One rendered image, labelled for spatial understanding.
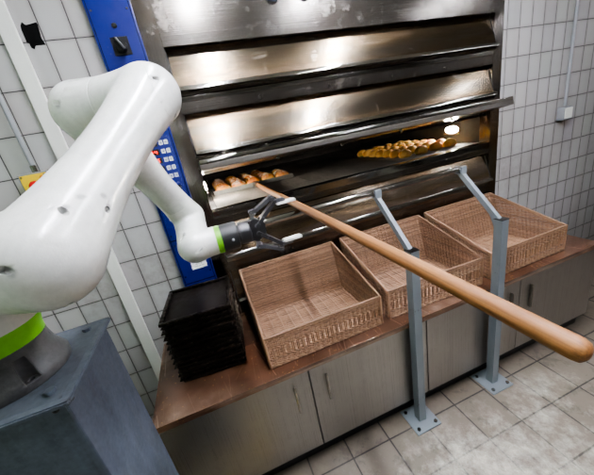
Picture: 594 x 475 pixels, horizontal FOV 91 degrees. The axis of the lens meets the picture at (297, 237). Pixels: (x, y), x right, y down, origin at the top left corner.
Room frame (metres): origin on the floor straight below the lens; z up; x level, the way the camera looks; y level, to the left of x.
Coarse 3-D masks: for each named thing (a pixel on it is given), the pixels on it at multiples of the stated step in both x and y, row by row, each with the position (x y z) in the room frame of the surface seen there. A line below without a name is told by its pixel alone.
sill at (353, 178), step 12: (480, 144) 1.88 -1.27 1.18; (432, 156) 1.78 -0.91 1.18; (444, 156) 1.80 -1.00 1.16; (384, 168) 1.69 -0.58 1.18; (396, 168) 1.71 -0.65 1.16; (408, 168) 1.73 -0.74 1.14; (336, 180) 1.61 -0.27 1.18; (348, 180) 1.62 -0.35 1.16; (360, 180) 1.64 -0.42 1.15; (288, 192) 1.53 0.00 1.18; (300, 192) 1.54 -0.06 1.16; (312, 192) 1.56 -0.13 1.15; (240, 204) 1.47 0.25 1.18; (252, 204) 1.47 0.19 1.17; (216, 216) 1.42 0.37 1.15
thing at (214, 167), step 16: (464, 112) 1.66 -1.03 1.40; (480, 112) 1.80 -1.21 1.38; (384, 128) 1.52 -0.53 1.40; (400, 128) 1.56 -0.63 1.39; (304, 144) 1.41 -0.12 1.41; (320, 144) 1.43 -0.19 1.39; (336, 144) 1.59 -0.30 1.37; (224, 160) 1.31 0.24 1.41; (240, 160) 1.32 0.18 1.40; (256, 160) 1.41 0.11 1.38
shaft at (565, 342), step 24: (312, 216) 0.97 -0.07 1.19; (360, 240) 0.67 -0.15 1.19; (408, 264) 0.50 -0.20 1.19; (456, 288) 0.39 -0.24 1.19; (480, 288) 0.37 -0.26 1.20; (504, 312) 0.32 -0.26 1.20; (528, 312) 0.30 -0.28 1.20; (552, 336) 0.26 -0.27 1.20; (576, 336) 0.25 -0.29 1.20; (576, 360) 0.24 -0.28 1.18
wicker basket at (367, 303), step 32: (288, 256) 1.47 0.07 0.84; (320, 256) 1.50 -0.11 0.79; (256, 288) 1.39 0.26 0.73; (288, 288) 1.41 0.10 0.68; (320, 288) 1.45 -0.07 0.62; (352, 288) 1.35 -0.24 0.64; (256, 320) 1.05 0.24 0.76; (288, 320) 1.25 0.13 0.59; (320, 320) 1.02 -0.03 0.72; (352, 320) 1.15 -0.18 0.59; (288, 352) 0.98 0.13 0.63
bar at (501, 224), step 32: (384, 192) 1.26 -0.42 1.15; (480, 192) 1.28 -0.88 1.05; (416, 256) 1.03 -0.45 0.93; (416, 288) 1.03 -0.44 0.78; (416, 320) 1.03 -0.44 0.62; (416, 352) 1.02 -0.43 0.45; (416, 384) 1.03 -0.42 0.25; (480, 384) 1.17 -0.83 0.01; (512, 384) 1.13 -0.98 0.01; (416, 416) 1.05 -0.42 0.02
